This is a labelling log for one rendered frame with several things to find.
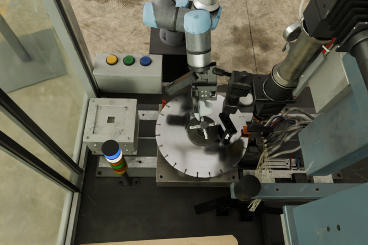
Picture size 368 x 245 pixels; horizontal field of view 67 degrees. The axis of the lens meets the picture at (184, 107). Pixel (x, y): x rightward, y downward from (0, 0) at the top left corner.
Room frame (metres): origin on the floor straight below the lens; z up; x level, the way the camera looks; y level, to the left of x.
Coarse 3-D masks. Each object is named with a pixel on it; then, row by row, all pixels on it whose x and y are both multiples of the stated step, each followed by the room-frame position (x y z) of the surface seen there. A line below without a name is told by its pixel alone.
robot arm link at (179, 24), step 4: (180, 8) 0.68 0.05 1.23; (184, 8) 0.68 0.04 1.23; (200, 8) 0.70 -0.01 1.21; (180, 12) 0.66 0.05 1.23; (184, 12) 0.66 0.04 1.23; (180, 16) 0.64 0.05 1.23; (176, 20) 0.64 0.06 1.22; (180, 20) 0.64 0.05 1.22; (176, 24) 0.63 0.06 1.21; (180, 24) 0.63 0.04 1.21; (176, 28) 0.63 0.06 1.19; (180, 28) 0.63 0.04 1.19; (184, 28) 0.63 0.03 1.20; (184, 32) 0.63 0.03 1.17
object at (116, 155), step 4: (108, 140) 0.24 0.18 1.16; (112, 140) 0.24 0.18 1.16; (104, 144) 0.23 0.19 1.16; (108, 144) 0.23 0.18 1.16; (112, 144) 0.23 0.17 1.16; (116, 144) 0.23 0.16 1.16; (104, 148) 0.22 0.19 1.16; (108, 148) 0.22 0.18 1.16; (112, 148) 0.22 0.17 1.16; (116, 148) 0.22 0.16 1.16; (104, 152) 0.21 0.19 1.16; (108, 152) 0.21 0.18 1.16; (112, 152) 0.21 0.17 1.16; (116, 152) 0.21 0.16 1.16; (108, 156) 0.20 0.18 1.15; (112, 156) 0.20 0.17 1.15; (116, 156) 0.21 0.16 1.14
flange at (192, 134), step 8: (192, 120) 0.42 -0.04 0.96; (200, 120) 0.43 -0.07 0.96; (208, 120) 0.43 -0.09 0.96; (208, 128) 0.40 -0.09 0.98; (216, 128) 0.41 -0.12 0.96; (192, 136) 0.36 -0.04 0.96; (200, 136) 0.37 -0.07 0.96; (208, 136) 0.37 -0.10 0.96; (216, 136) 0.38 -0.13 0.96; (200, 144) 0.34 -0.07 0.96; (208, 144) 0.34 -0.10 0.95
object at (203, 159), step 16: (160, 112) 0.44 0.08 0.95; (176, 112) 0.45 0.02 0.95; (192, 112) 0.46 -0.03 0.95; (240, 112) 0.49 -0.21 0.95; (160, 128) 0.38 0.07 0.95; (176, 128) 0.39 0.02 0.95; (224, 128) 0.41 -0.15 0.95; (240, 128) 0.42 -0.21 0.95; (160, 144) 0.32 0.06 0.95; (176, 144) 0.33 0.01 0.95; (192, 144) 0.34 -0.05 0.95; (224, 144) 0.35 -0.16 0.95; (240, 144) 0.36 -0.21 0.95; (176, 160) 0.27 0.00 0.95; (192, 160) 0.28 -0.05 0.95; (208, 160) 0.29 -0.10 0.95; (224, 160) 0.30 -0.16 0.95; (208, 176) 0.23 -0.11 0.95
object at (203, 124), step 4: (200, 116) 0.42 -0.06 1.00; (200, 124) 0.39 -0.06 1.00; (204, 124) 0.39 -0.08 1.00; (208, 124) 0.40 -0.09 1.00; (212, 124) 0.40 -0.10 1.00; (216, 124) 0.40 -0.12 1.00; (192, 128) 0.38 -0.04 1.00; (196, 128) 0.38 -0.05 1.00; (200, 128) 0.38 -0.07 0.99; (204, 128) 0.38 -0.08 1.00; (204, 132) 0.37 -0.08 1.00
